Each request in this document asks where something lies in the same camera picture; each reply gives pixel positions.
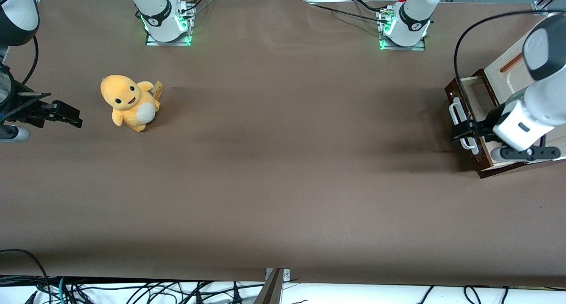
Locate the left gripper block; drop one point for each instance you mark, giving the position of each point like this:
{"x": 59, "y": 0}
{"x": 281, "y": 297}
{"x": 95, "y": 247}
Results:
{"x": 485, "y": 122}

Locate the right gripper black block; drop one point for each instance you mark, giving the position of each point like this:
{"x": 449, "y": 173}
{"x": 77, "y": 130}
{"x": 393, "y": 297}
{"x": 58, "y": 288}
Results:
{"x": 18, "y": 104}

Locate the yellow plush toy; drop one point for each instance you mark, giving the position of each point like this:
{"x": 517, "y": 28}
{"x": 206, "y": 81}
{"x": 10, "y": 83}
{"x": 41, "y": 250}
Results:
{"x": 128, "y": 102}

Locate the large table cover sheet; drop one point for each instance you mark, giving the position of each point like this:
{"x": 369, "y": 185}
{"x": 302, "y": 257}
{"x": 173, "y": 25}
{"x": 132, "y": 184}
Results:
{"x": 283, "y": 162}

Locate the dark metal bar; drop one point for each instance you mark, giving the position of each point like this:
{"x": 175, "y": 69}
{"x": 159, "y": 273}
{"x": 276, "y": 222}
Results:
{"x": 273, "y": 290}

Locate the right wrist camera grey cylinder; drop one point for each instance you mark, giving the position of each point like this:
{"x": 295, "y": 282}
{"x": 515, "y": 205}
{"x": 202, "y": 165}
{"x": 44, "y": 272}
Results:
{"x": 13, "y": 133}

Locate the white cabinet with brown frame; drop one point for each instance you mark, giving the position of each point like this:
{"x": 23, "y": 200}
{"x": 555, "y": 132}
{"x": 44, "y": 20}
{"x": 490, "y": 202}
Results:
{"x": 504, "y": 80}

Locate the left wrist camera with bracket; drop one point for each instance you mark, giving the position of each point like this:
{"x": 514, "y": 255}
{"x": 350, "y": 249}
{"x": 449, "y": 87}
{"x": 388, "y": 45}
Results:
{"x": 526, "y": 153}

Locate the aluminium frame profile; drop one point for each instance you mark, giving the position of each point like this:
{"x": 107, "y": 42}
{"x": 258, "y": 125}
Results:
{"x": 548, "y": 1}

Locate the silver clamp bracket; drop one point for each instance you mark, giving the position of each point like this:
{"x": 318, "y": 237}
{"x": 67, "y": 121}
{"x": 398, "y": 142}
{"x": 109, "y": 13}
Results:
{"x": 286, "y": 274}

